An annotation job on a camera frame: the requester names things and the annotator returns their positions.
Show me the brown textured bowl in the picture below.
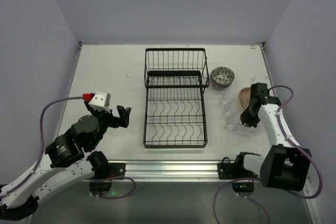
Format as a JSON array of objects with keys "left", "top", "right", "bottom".
[{"left": 239, "top": 87, "right": 251, "bottom": 110}]

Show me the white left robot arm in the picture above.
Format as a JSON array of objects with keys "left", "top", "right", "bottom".
[{"left": 1, "top": 105, "right": 131, "bottom": 221}]

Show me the black floral patterned bowl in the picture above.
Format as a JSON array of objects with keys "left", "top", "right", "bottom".
[{"left": 211, "top": 67, "right": 235, "bottom": 85}]

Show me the aluminium mounting rail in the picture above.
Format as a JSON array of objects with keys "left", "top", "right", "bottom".
[{"left": 109, "top": 160, "right": 225, "bottom": 182}]

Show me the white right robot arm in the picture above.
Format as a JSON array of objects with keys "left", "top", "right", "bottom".
[{"left": 235, "top": 83, "right": 311, "bottom": 191}]

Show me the clear drinking glass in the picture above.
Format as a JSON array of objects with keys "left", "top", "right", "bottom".
[
  {"left": 225, "top": 115, "right": 240, "bottom": 132},
  {"left": 224, "top": 102, "right": 237, "bottom": 116},
  {"left": 221, "top": 92, "right": 235, "bottom": 105},
  {"left": 240, "top": 124, "right": 259, "bottom": 136}
]

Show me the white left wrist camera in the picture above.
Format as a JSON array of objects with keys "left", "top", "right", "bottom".
[{"left": 88, "top": 91, "right": 111, "bottom": 113}]

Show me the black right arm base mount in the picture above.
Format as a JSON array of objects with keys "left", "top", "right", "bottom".
[{"left": 217, "top": 153, "right": 258, "bottom": 196}]

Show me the black wire dish rack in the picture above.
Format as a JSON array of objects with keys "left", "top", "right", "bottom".
[{"left": 143, "top": 48, "right": 209, "bottom": 148}]

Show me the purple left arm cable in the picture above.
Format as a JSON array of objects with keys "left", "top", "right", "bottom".
[{"left": 0, "top": 93, "right": 137, "bottom": 201}]

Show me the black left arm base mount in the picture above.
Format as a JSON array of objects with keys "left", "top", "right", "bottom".
[{"left": 88, "top": 163, "right": 126, "bottom": 196}]

